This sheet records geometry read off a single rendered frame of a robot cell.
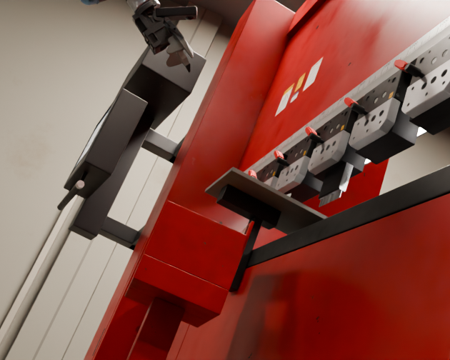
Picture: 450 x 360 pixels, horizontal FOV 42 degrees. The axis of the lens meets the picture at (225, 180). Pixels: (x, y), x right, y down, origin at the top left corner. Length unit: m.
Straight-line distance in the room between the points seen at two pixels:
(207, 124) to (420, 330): 1.77
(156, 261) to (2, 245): 3.11
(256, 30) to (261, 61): 0.15
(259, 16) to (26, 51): 2.38
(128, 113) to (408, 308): 1.85
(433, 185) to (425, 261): 0.11
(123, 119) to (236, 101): 0.47
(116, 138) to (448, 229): 1.80
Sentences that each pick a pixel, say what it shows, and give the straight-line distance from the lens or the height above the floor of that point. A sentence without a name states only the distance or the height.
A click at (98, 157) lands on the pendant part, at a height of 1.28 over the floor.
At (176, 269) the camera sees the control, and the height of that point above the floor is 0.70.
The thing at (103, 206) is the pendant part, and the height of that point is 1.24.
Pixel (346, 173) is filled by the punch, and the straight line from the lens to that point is 1.45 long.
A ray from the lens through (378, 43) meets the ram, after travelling 1.63.
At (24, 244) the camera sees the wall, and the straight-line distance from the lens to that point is 4.06.
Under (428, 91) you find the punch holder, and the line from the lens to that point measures 1.21.
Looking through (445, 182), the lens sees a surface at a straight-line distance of 0.79.
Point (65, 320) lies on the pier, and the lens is 3.85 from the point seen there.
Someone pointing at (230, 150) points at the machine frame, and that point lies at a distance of 2.36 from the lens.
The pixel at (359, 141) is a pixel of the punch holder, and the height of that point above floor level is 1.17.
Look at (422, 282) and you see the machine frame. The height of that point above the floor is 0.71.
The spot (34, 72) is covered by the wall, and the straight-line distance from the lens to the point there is 4.57.
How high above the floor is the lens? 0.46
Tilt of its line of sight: 24 degrees up
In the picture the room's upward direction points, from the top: 22 degrees clockwise
